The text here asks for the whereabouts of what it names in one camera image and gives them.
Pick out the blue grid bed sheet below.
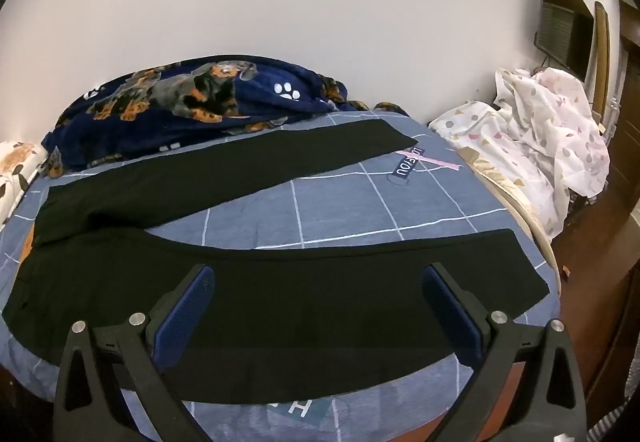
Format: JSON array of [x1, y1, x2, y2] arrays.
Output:
[[1, 112, 560, 441]]

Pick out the white floral pillow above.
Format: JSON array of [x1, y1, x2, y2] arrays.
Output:
[[0, 141, 48, 228]]

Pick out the navy dog print blanket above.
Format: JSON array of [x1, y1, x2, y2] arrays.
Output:
[[41, 54, 411, 180]]

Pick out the black pants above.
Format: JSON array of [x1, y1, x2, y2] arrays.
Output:
[[2, 118, 549, 404]]

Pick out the white patterned quilt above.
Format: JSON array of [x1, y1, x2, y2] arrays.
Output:
[[430, 68, 610, 240]]

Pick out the wooden bed frame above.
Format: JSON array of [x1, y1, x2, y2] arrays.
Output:
[[459, 148, 639, 426]]

